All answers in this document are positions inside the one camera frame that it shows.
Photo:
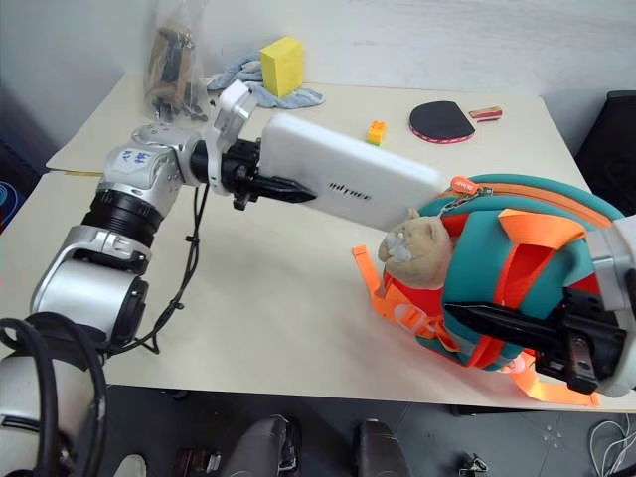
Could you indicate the black table tennis paddle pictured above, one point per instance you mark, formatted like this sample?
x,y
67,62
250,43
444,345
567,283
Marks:
x,y
439,123

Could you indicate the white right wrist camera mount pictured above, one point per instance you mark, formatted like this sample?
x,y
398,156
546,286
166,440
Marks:
x,y
616,258

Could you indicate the white rectangular box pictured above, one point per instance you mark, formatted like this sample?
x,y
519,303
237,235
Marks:
x,y
343,166

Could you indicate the yellow and orange toy brick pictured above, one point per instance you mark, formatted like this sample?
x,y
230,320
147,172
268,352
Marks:
x,y
377,134

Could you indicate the light blue towel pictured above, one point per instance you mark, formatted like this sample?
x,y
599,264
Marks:
x,y
298,98

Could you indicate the yellow sponge block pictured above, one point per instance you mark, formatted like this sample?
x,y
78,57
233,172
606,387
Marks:
x,y
282,67

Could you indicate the dark rounded shape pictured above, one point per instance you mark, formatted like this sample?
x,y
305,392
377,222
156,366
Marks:
x,y
263,447

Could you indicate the clear plastic bag with parts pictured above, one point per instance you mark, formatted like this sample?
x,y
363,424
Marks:
x,y
171,64

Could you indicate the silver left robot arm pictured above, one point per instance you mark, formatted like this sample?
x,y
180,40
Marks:
x,y
124,171

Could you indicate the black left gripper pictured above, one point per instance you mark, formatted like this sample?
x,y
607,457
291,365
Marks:
x,y
243,164

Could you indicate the black chair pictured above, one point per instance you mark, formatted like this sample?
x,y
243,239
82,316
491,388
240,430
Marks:
x,y
611,154

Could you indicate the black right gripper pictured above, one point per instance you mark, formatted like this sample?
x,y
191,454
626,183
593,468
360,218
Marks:
x,y
588,343

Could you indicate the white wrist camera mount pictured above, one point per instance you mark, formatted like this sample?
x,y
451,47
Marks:
x,y
233,107
616,258

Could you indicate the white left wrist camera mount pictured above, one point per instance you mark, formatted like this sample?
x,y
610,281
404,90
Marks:
x,y
233,107

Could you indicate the orange and teal backpack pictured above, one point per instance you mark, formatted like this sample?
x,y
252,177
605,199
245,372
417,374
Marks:
x,y
502,248

